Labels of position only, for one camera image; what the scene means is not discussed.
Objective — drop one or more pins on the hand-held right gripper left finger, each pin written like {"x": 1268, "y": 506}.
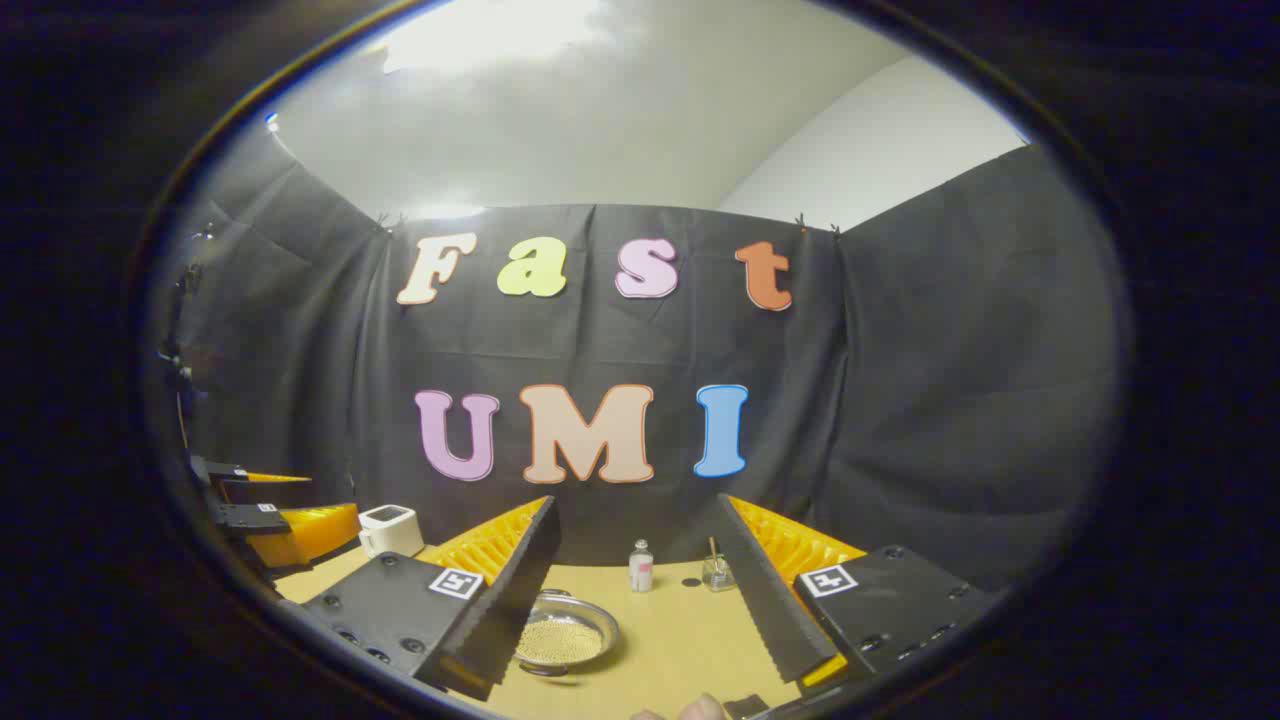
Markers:
{"x": 515, "y": 590}

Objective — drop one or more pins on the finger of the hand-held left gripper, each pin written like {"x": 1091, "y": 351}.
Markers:
{"x": 300, "y": 532}
{"x": 225, "y": 470}

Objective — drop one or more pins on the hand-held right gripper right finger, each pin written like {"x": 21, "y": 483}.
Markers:
{"x": 765, "y": 590}

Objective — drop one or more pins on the stainless steel pot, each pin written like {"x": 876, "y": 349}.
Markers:
{"x": 590, "y": 620}

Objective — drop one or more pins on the wooden stick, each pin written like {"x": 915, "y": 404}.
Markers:
{"x": 714, "y": 550}

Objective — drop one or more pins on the pile of yellow beans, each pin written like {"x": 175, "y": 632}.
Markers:
{"x": 560, "y": 642}

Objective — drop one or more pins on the white plastic box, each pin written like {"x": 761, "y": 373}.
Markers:
{"x": 390, "y": 530}

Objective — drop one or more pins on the clear bottle with pink label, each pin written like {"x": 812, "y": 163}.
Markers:
{"x": 641, "y": 568}

